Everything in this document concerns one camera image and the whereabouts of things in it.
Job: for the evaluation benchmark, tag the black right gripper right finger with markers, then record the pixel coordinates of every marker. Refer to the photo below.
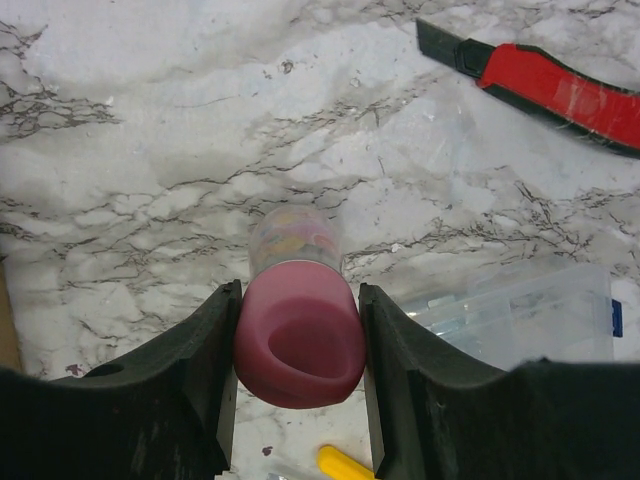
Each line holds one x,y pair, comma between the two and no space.
435,412

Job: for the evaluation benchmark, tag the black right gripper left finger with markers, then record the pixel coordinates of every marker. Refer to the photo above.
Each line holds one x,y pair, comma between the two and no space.
165,410

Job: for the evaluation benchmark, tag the clear bottle pink cap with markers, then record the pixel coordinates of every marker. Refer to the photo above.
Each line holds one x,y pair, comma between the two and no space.
299,342

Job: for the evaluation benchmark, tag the brown cardboard express box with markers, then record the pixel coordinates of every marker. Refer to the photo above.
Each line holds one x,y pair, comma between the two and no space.
9,343

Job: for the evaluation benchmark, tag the red black utility knife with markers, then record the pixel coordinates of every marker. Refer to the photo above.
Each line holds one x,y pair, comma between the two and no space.
534,82

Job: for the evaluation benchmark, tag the clear plastic parts box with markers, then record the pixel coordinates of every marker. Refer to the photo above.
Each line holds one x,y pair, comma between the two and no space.
551,307

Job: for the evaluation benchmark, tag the yellow handled screwdriver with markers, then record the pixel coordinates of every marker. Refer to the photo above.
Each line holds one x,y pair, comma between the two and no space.
338,466

